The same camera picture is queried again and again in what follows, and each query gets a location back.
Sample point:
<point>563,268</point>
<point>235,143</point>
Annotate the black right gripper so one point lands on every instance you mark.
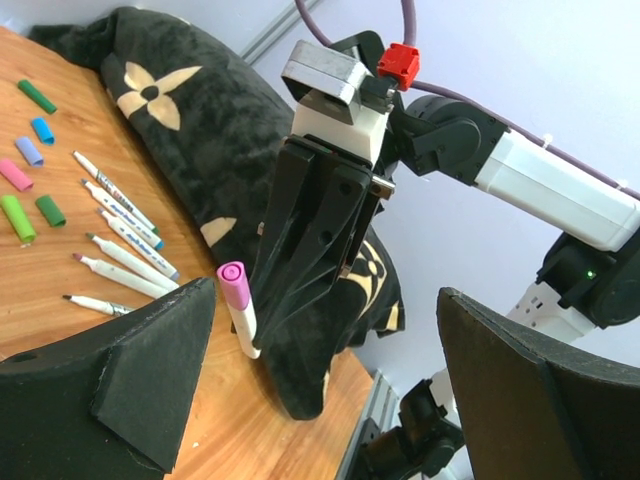
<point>321,204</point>

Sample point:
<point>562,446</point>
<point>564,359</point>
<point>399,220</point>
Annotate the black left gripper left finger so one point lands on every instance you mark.
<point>111,402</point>

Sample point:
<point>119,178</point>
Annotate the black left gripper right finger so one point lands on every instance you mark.
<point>533,407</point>

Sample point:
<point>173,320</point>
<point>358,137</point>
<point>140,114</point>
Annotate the light green cap marker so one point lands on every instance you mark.
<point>104,307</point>

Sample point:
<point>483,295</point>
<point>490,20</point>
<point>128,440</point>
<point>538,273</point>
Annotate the pink cap marker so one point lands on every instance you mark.
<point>235,285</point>
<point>122,277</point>

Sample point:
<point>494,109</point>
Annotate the lavender cap marker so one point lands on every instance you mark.
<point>139,245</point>

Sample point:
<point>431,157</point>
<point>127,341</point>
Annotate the light green pen cap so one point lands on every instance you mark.
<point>18,218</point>

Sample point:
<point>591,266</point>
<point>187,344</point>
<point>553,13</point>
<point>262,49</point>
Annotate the dark green cap marker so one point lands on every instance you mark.
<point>113,190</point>

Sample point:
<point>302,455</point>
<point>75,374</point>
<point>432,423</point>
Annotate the pink pen cap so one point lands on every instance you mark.
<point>15,176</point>

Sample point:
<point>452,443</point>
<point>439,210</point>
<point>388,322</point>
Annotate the lavender pen cap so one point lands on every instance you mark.
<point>29,152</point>

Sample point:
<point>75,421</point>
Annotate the light blue pen cap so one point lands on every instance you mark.
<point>43,131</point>

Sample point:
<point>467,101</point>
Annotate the dark green pen cap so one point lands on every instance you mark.
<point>36,96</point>

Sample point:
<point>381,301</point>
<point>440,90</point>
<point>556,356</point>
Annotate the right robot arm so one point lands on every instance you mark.
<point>589,279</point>

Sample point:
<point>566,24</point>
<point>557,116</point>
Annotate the black floral pillow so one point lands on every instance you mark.
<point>213,127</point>

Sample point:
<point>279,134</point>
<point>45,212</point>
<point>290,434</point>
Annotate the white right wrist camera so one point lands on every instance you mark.
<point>330,106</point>

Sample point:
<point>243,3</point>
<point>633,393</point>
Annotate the aluminium frame rails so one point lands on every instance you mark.
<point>377,417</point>

